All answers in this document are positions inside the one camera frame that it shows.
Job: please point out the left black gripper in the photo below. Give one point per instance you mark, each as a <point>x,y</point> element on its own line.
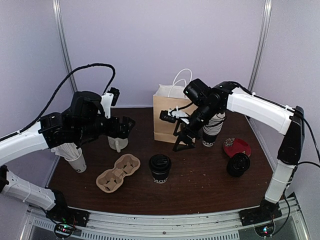
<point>124,132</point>

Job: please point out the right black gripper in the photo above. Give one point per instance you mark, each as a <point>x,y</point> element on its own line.
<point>184,130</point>

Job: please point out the clear glass pitcher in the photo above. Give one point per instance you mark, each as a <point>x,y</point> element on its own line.
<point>117,143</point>

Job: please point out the stack of paper cups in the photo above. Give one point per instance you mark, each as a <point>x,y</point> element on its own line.
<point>212,129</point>

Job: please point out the stack of black lids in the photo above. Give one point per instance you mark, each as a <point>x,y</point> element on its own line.
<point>238,165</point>

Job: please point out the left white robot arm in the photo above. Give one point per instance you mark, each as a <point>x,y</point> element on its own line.
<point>88,117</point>

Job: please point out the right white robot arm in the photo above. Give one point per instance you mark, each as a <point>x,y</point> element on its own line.
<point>231,96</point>

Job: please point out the brown paper takeout bag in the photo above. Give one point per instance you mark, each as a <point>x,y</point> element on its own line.
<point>171,107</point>

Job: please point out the red patterned plate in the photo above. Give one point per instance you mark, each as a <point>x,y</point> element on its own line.
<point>233,145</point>

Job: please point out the cardboard cup carrier tray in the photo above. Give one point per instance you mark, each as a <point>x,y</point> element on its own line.
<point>111,179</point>

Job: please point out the white cup holding straws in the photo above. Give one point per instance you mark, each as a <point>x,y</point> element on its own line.
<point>77,161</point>

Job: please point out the bundle of wrapped straws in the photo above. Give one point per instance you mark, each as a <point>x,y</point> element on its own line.
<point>68,151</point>

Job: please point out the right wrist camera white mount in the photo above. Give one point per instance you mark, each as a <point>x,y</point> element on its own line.
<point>173,115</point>

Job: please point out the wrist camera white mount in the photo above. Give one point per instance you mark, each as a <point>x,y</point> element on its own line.
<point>109,99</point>
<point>173,115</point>

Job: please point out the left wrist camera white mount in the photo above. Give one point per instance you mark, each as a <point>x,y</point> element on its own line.
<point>109,99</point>

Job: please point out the aluminium front rail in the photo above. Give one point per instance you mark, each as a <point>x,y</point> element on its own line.
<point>224,225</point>

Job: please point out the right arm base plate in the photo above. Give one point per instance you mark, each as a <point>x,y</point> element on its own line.
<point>259,214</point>

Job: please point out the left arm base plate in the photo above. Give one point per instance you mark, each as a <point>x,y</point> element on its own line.
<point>70,216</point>

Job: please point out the left aluminium corner post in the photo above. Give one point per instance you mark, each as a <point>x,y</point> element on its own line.
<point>61,33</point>

